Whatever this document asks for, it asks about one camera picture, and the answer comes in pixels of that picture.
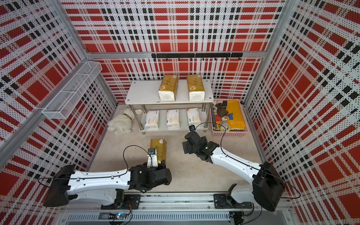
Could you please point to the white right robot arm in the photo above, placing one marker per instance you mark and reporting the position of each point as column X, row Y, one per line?
column 265, row 186

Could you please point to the white wire mesh basket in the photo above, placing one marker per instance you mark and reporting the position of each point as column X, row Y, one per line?
column 64, row 102

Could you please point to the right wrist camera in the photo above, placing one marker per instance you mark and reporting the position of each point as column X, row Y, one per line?
column 192, row 128

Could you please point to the green circuit board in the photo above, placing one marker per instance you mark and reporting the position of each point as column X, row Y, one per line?
column 117, row 216

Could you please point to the white two-tier shelf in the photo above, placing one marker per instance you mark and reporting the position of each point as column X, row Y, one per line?
column 144, row 94

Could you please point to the pink plastic basket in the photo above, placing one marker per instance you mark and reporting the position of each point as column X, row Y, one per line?
column 229, row 134

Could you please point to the white plush toy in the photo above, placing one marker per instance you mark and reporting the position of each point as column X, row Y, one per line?
column 121, row 124

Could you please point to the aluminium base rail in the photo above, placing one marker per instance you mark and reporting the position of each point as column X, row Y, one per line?
column 197, row 208

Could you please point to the white tissue pack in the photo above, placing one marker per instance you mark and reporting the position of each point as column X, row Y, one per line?
column 152, row 120
column 193, row 117
column 173, row 118

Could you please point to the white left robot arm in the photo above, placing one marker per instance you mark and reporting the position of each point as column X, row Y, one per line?
column 104, row 188

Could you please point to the black wall hook rail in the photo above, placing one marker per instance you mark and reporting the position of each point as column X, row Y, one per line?
column 167, row 56

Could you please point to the yellow printed cloth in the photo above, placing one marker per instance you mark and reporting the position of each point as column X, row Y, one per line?
column 234, row 120

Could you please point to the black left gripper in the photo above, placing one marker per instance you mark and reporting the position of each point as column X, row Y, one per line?
column 162, row 166

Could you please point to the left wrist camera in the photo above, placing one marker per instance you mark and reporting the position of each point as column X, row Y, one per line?
column 152, row 158

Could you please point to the gold tissue pack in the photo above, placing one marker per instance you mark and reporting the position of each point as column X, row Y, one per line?
column 161, row 146
column 168, row 88
column 196, row 90

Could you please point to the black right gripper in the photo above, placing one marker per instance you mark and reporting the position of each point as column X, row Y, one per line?
column 189, row 150

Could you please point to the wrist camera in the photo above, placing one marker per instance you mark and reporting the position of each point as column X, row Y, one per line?
column 152, row 158
column 192, row 128

